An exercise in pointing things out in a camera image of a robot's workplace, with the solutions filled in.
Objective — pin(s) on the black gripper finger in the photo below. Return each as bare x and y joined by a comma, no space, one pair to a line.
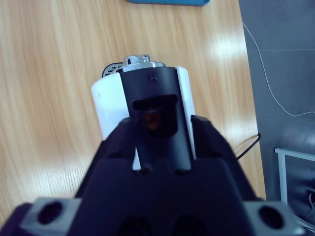
120,142
211,142

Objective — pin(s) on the orange coffee capsule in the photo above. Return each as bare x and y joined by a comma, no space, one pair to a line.
151,120

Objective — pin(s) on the teal plastic tray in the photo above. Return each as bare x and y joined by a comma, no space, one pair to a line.
167,2

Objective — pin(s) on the white capsule coffee machine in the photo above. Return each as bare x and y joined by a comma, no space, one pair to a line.
105,103

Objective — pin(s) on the white metal frame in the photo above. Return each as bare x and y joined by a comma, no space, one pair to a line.
283,172

